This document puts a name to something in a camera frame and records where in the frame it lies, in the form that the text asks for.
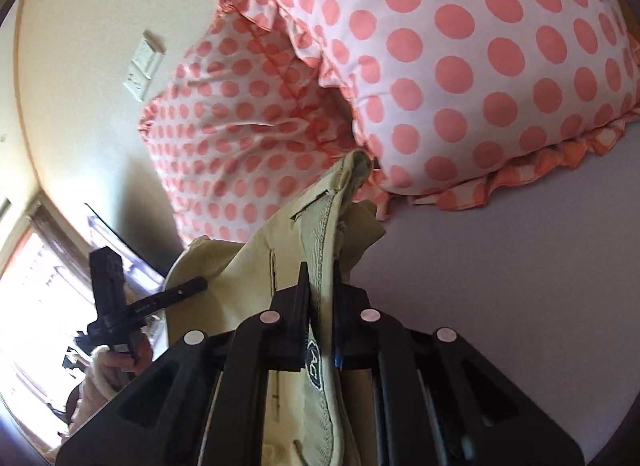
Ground bright window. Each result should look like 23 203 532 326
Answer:
0 198 108 452

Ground person's left hand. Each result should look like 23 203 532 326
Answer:
92 332 154 388

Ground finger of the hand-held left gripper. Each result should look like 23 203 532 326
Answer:
124 276 209 321

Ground large pink polka-dot pillow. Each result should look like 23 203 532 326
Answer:
252 0 640 213

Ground small-dotted pink polka-dot pillow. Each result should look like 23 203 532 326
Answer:
137 0 392 247

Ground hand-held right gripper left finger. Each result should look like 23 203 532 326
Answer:
56 262 313 466

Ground white wall socket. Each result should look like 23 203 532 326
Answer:
123 66 152 102

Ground beige pants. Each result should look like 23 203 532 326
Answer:
162 148 388 466

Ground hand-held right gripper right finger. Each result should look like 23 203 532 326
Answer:
332 262 586 466

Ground lavender bed sheet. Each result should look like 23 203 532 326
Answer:
345 138 640 466

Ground white wall switch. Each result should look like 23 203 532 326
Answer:
131 30 166 80

